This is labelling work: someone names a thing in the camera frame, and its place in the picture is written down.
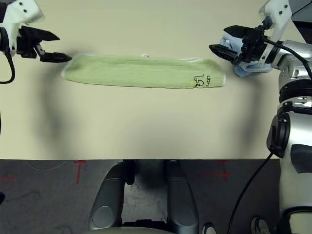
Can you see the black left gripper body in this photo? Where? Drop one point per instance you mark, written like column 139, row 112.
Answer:
column 26, row 44

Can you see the grey robot left leg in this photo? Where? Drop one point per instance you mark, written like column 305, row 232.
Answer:
column 107, row 195

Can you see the grey robot right leg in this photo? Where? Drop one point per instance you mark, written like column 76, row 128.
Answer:
column 180, row 195

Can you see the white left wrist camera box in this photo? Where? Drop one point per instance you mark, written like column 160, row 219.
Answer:
column 24, row 9

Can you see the grey robot leg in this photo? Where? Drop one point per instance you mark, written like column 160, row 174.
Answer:
column 180, row 195
column 107, row 195

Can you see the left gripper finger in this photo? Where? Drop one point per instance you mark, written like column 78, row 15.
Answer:
column 56, row 57
column 46, row 36

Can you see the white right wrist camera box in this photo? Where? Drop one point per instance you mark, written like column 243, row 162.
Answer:
column 278, row 14

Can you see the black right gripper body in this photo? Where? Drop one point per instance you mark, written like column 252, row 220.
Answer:
column 253, row 50

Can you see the light blue towel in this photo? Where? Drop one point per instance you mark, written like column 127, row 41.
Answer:
column 253, row 69

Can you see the pale robot torso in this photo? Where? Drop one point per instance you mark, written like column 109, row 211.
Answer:
column 143, row 230

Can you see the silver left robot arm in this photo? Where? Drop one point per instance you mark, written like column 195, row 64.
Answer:
column 3, row 36

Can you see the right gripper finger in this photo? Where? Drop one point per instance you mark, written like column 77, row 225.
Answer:
column 225, row 52
column 237, row 31

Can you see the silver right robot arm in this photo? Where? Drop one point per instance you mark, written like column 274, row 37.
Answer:
column 295, row 131

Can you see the green towel with white trim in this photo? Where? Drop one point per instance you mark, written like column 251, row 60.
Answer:
column 134, row 73

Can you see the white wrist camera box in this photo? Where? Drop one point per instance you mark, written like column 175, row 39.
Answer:
column 278, row 14
column 24, row 9

